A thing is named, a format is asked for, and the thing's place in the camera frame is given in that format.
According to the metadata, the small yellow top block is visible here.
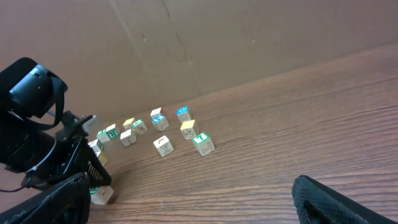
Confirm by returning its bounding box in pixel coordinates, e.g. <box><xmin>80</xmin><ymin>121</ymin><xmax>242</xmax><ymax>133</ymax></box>
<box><xmin>123</xmin><ymin>118</ymin><xmax>135</xmax><ymax>130</ymax></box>

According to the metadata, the green 4 wooden block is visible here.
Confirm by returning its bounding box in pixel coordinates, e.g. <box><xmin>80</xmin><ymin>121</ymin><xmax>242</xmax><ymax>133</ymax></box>
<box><xmin>132</xmin><ymin>119</ymin><xmax>147</xmax><ymax>135</ymax></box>

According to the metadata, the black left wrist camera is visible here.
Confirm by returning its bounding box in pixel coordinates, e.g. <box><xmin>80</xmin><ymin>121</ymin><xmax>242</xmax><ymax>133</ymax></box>
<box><xmin>1</xmin><ymin>57</ymin><xmax>68</xmax><ymax>118</ymax></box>

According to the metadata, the white red picture block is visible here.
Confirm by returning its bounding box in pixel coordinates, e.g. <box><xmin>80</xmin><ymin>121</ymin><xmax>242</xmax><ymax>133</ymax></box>
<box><xmin>88</xmin><ymin>139</ymin><xmax>104</xmax><ymax>154</ymax></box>

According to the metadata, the white block green 2 side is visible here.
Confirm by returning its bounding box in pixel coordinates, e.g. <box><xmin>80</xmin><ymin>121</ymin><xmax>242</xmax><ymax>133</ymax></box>
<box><xmin>105</xmin><ymin>124</ymin><xmax>120</xmax><ymax>139</ymax></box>

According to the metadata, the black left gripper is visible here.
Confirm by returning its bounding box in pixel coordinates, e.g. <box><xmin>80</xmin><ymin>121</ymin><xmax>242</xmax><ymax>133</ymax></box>
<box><xmin>1</xmin><ymin>111</ymin><xmax>112</xmax><ymax>190</ymax></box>

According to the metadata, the white bulb picture block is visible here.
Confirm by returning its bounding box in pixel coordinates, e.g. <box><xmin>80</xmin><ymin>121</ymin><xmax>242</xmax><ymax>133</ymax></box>
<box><xmin>150</xmin><ymin>108</ymin><xmax>165</xmax><ymax>119</ymax></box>

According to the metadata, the green 7 wooden block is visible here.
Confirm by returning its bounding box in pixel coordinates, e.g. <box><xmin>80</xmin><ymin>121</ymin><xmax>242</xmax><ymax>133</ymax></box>
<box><xmin>192</xmin><ymin>132</ymin><xmax>215</xmax><ymax>156</ymax></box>

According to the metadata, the green R wooden block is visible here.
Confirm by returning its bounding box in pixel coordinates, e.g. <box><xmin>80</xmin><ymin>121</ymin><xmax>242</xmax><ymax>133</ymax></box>
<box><xmin>90</xmin><ymin>185</ymin><xmax>114</xmax><ymax>205</ymax></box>

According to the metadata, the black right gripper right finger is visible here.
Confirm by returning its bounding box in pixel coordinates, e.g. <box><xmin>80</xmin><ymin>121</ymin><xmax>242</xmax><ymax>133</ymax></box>
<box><xmin>292</xmin><ymin>175</ymin><xmax>397</xmax><ymax>224</ymax></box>

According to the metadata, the white hand picture block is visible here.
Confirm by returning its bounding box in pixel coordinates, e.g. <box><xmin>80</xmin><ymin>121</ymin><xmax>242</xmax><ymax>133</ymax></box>
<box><xmin>153</xmin><ymin>136</ymin><xmax>174</xmax><ymax>157</ymax></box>

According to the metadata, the yellow top wooden block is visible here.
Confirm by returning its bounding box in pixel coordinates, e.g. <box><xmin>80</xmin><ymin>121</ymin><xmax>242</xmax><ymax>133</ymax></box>
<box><xmin>180</xmin><ymin>119</ymin><xmax>199</xmax><ymax>139</ymax></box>

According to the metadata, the green top corner block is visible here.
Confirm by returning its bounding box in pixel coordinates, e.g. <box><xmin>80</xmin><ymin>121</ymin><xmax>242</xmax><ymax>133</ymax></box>
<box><xmin>96</xmin><ymin>129</ymin><xmax>111</xmax><ymax>143</ymax></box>

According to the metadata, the blue top wooden block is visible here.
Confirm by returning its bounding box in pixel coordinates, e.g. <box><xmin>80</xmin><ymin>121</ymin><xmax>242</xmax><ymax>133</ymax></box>
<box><xmin>177</xmin><ymin>106</ymin><xmax>192</xmax><ymax>123</ymax></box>

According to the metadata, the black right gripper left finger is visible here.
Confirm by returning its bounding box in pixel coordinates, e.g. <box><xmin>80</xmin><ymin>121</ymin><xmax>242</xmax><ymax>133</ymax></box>
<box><xmin>1</xmin><ymin>172</ymin><xmax>91</xmax><ymax>224</ymax></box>

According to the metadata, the white X wooden block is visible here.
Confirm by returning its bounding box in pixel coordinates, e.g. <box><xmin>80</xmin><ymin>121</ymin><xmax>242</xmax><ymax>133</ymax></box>
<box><xmin>120</xmin><ymin>129</ymin><xmax>137</xmax><ymax>147</ymax></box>

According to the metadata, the soccer ball wooden block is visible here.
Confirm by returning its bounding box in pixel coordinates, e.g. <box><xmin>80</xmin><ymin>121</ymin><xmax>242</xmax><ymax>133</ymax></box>
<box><xmin>95</xmin><ymin>152</ymin><xmax>108</xmax><ymax>166</ymax></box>

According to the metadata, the blue P wooden block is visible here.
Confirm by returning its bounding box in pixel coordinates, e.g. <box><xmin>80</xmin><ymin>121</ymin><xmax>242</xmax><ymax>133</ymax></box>
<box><xmin>152</xmin><ymin>114</ymin><xmax>169</xmax><ymax>131</ymax></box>

